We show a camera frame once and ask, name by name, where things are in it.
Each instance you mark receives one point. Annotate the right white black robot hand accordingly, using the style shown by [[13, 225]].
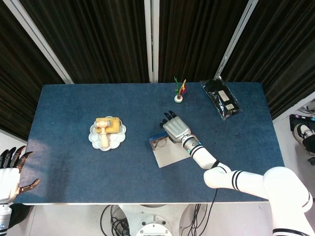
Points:
[[176, 127]]

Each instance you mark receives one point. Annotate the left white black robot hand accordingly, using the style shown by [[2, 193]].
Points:
[[7, 182]]

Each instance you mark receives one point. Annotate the wire-rimmed eyeglasses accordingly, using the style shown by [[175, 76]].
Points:
[[161, 144]]

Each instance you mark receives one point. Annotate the blue pencil case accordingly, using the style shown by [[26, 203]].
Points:
[[169, 156]]

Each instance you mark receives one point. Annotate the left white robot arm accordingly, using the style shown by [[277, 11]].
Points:
[[4, 218]]

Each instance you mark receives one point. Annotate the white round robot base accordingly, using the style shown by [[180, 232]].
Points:
[[153, 221]]

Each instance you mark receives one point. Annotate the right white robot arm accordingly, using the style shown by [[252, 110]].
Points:
[[246, 180]]

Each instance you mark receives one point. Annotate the colourful feather shuttlecock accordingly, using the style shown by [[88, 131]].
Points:
[[178, 98]]

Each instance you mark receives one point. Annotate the black item in plastic bag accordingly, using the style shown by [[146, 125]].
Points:
[[221, 98]]

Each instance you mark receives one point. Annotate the yellow sponge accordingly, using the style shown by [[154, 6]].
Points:
[[115, 125]]

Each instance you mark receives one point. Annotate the white flower-shaped plate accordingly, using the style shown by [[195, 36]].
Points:
[[115, 141]]

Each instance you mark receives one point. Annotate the cream wooden mallet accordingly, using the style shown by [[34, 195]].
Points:
[[104, 137]]

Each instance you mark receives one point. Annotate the blue felt table cloth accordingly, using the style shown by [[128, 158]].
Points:
[[98, 177]]

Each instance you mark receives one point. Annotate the dark pleated curtain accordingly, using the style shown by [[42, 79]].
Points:
[[19, 73], [192, 37], [283, 49], [98, 37]]

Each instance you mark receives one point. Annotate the black device with lights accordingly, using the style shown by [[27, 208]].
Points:
[[299, 119]]

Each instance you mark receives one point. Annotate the white black sneaker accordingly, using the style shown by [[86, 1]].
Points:
[[302, 132]]

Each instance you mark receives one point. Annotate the white partition post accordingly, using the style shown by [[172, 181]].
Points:
[[233, 39], [152, 37], [41, 44]]

